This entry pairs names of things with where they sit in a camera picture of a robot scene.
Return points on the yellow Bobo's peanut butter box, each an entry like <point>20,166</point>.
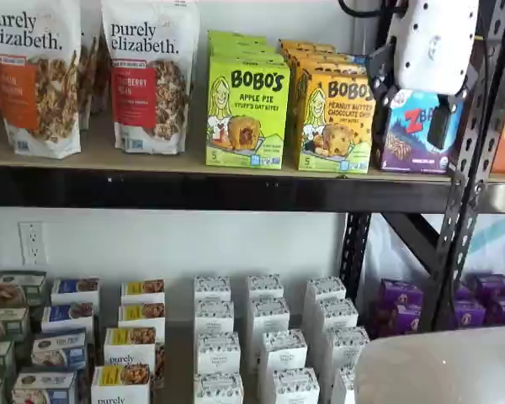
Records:
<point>341,130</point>
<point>301,44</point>
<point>324,61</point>
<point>309,51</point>

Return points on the white plastic bin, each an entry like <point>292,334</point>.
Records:
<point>437,370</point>

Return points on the black metal shelf rack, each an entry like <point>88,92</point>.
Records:
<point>193,189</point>

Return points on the metal rack with silver beam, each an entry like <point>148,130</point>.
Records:
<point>503,198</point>

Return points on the blue label white box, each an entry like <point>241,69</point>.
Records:
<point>59,349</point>
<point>76,290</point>
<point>67,316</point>
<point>44,389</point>

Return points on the white granola bag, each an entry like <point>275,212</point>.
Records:
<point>93,71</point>

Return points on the red label granola bag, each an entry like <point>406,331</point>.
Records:
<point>151,84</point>

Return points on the white patterned carton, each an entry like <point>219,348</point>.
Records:
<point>283,351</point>
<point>212,288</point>
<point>218,389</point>
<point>265,287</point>
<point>219,353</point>
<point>295,387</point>
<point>343,387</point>
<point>346,347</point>
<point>270,315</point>
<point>336,313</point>
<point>326,288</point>
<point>214,315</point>

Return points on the green Bobo's apple pie box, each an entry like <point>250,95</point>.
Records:
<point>240,48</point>
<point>252,126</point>
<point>235,36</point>

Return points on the orange label granola bag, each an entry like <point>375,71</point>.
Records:
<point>33,84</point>

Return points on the translucent plastic sheet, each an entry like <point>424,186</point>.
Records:
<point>408,261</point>

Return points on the yellow label granola box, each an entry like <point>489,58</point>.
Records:
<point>143,290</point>
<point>130,347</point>
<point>122,385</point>
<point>141,315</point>

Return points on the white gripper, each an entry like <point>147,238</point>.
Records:
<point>435,46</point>

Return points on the white wall outlet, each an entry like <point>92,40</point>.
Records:
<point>31,242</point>

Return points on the purple blue Zbar box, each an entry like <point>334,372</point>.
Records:
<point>408,139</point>

